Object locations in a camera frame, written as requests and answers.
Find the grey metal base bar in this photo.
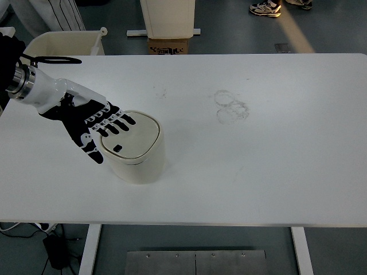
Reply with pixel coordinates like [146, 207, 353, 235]
[126, 28, 201, 37]

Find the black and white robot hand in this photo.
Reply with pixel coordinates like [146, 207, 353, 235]
[21, 68, 136, 164]

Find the black cable loop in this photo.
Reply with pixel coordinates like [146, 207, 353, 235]
[19, 53, 83, 66]

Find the left white table leg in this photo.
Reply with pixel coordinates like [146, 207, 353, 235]
[79, 224, 102, 275]

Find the white side table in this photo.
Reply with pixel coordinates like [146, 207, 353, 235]
[0, 27, 15, 37]

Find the white table leg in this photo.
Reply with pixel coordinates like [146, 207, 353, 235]
[291, 227, 314, 275]
[79, 224, 102, 275]

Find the metal floor outlet cover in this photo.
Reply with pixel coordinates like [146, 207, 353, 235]
[275, 43, 292, 53]

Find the right white table leg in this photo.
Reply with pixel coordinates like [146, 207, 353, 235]
[291, 227, 314, 275]

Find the white power strip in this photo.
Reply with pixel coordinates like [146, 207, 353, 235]
[34, 223, 58, 233]

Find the brown cardboard box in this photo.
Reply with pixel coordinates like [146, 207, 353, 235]
[147, 38, 189, 55]

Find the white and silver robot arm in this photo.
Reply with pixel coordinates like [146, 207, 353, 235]
[1, 33, 35, 109]

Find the cream plastic storage bin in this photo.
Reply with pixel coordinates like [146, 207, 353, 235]
[24, 27, 108, 57]

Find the cream desktop trash can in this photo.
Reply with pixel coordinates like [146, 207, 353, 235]
[100, 110, 166, 184]

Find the white and black sneaker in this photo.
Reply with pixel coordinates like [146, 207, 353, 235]
[249, 0, 281, 18]

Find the tall cream trash bin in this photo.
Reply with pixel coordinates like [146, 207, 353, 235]
[140, 0, 196, 39]

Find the black power adapter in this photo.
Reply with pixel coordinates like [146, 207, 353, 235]
[42, 235, 69, 270]

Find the white striped fabric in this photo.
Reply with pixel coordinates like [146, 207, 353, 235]
[1, 0, 85, 38]

